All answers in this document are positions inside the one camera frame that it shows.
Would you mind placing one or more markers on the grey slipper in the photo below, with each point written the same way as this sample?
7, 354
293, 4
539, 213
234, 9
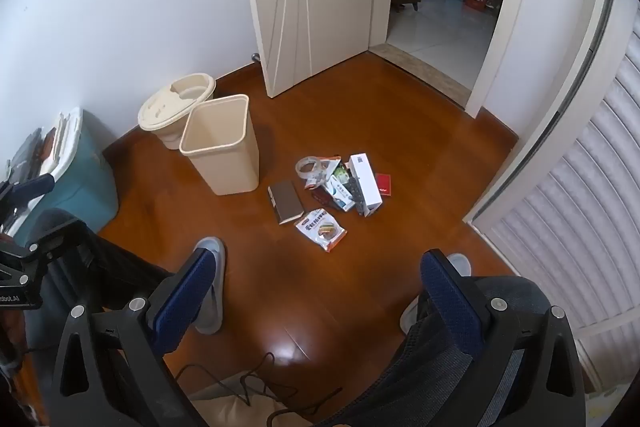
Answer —
212, 257
457, 263

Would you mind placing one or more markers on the teal storage box white lid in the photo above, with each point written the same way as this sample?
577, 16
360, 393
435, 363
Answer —
80, 187

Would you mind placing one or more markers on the white blue medicine box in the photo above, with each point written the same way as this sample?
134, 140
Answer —
340, 194

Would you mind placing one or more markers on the white door frame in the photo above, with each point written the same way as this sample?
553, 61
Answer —
500, 22

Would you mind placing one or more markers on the red crate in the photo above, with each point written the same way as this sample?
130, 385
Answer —
477, 0

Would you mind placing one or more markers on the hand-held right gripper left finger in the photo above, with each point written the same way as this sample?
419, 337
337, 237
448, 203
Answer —
180, 302

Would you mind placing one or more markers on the small green box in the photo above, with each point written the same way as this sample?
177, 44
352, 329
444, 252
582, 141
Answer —
342, 171

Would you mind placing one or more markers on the beige rectangular trash bin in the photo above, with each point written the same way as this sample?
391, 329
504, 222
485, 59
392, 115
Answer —
230, 162

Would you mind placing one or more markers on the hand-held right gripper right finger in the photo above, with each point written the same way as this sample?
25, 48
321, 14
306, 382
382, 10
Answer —
450, 302

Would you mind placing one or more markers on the clear tape roll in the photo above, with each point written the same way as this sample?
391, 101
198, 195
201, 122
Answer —
302, 167

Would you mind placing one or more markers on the brown notebook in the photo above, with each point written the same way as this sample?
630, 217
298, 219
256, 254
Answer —
287, 203

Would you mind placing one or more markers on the red booklet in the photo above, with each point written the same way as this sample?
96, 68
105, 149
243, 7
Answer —
384, 184

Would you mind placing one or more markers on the beige cushion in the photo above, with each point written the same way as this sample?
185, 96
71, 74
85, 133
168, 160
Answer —
225, 409

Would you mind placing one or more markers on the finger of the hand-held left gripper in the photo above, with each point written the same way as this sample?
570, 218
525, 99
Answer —
37, 186
50, 239

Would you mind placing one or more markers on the person's left leg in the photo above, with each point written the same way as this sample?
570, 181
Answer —
125, 262

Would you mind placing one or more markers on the stone door threshold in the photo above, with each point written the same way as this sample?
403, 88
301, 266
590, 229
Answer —
425, 74

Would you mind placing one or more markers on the long white carton box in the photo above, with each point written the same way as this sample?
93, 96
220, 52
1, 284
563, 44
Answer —
367, 187

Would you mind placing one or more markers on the round beige lidded bucket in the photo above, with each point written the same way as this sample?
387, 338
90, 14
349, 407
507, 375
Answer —
165, 107

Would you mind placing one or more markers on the white louvered wardrobe door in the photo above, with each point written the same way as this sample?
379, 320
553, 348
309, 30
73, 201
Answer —
575, 217

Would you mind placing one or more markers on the clear plastic wrapper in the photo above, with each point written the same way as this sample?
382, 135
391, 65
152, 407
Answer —
320, 179

